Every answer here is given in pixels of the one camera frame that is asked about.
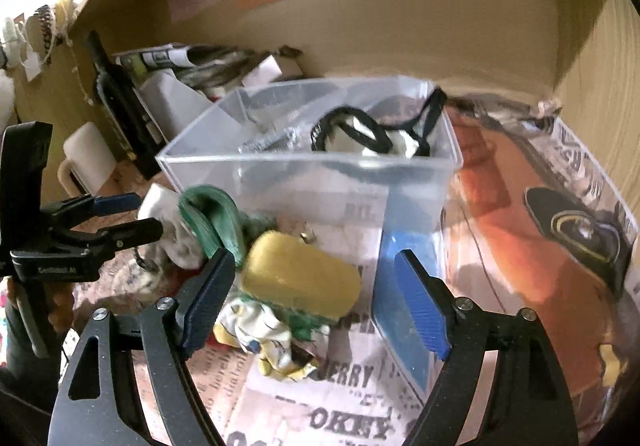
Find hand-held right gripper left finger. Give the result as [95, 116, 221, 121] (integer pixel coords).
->
[48, 248, 237, 446]

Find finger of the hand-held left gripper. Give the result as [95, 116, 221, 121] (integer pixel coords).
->
[50, 192, 142, 227]
[65, 217, 165, 257]

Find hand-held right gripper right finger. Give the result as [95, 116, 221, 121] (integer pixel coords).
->
[394, 249, 581, 446]

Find yellow sponge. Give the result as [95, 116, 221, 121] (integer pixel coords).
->
[240, 231, 362, 319]

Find clear plastic container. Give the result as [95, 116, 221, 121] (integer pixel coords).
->
[156, 74, 463, 247]

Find white mug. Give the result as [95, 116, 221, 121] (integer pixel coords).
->
[57, 122, 118, 197]

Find yellow and white patterned cloth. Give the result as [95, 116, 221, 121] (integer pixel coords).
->
[214, 298, 321, 382]

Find black bottle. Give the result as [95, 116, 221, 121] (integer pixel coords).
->
[86, 30, 166, 179]

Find printed tablecloth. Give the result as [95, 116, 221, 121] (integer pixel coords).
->
[65, 96, 638, 446]

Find white plastic box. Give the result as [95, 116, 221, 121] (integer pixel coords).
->
[135, 70, 216, 147]

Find crumpled clear plastic wrap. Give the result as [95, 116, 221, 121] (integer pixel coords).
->
[237, 90, 346, 154]

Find pile of papers and packets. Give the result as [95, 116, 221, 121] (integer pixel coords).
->
[112, 42, 306, 99]

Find string of hanging ornaments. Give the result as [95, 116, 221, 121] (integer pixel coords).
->
[0, 0, 81, 81]

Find black cord in bin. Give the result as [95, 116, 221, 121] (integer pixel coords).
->
[310, 88, 448, 159]

